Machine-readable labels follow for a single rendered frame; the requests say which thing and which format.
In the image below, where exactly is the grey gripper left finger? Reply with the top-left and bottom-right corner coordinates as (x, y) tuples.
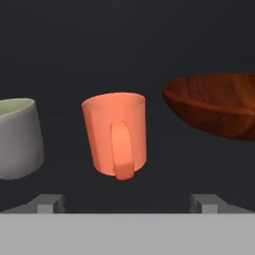
(2, 193), (66, 214)

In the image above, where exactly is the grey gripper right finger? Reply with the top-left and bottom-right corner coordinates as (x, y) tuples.
(189, 193), (253, 214)

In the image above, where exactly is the white cup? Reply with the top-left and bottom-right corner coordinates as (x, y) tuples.
(0, 97), (45, 181)

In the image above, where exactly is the brown wooden bowl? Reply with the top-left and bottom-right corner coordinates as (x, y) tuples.
(161, 73), (255, 142)

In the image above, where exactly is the orange mug with handle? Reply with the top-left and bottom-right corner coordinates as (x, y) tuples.
(81, 92), (147, 181)

